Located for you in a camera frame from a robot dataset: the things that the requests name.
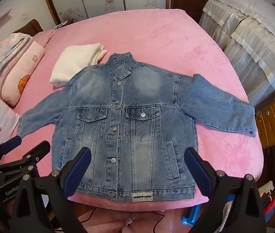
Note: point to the blue plastic stool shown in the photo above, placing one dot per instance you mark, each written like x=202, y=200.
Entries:
x=188, y=219

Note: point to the folded white towel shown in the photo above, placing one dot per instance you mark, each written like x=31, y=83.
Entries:
x=76, y=63

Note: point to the blue denim jacket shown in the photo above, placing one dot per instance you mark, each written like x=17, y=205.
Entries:
x=137, y=116

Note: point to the dark wooden headboard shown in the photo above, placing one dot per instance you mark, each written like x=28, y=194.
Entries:
x=32, y=28

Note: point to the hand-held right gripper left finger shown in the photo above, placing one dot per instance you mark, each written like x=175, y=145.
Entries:
x=78, y=171

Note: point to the floral folded quilt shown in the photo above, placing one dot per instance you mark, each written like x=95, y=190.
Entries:
x=8, y=51

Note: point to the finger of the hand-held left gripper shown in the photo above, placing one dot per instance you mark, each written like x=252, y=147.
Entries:
x=11, y=143
x=39, y=150

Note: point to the small white box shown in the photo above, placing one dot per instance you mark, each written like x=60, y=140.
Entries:
x=61, y=25

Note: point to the pink bed cover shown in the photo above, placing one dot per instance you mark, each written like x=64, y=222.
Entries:
x=166, y=41

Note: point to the red fabric item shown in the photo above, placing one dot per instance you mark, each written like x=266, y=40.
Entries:
x=268, y=200

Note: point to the pink quilt with orange print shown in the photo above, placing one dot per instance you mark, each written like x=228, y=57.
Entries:
x=28, y=63

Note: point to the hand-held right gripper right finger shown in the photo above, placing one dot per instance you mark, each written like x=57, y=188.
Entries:
x=198, y=172

